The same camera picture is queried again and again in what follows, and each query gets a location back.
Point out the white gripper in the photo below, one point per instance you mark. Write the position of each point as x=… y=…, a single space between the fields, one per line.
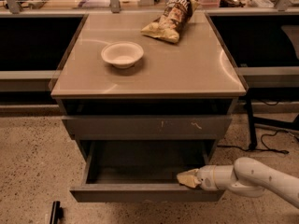
x=206 y=177

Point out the grey drawer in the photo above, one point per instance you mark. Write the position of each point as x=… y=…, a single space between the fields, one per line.
x=147 y=127
x=141 y=172

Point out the grey drawer cabinet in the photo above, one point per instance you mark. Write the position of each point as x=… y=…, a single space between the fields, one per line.
x=191 y=78

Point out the black object on floor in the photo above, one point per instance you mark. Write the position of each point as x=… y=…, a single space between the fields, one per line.
x=57 y=212

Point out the white paper bowl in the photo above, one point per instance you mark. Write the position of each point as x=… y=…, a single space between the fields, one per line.
x=122 y=54

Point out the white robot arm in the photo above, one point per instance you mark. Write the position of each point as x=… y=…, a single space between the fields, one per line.
x=245 y=177

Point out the brown chip bag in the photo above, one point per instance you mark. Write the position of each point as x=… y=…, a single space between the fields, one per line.
x=171 y=23

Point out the grey top drawer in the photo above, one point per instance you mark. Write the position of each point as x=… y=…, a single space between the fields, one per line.
x=147 y=127

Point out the black table leg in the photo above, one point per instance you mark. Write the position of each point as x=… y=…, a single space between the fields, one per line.
x=252 y=132

